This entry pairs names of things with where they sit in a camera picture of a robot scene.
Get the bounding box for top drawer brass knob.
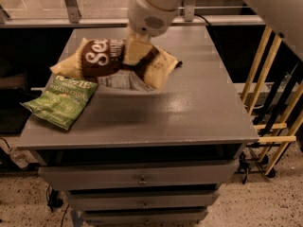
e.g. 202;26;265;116
138;175;147;186

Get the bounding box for black snack bar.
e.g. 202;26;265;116
177;61;183;67

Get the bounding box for green jalapeno chip bag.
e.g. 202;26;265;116
22;76;98;131

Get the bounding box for drawer brass knob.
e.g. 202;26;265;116
141;201;150;209
138;175;147;186

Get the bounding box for yellow wooden rack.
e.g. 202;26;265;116
240;25;303;178

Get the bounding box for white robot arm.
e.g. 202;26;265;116
128;0;303;60

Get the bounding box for brown and yellow chip bag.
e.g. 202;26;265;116
50;38;178;92

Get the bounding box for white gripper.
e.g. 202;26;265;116
123;0;179;66

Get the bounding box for black power cable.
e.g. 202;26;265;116
194;13;225;64

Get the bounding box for middle drawer brass knob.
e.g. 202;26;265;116
141;201;150;209

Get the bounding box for metal window rail frame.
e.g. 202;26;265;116
0;0;263;28

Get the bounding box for grey drawer cabinet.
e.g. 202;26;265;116
18;26;258;226

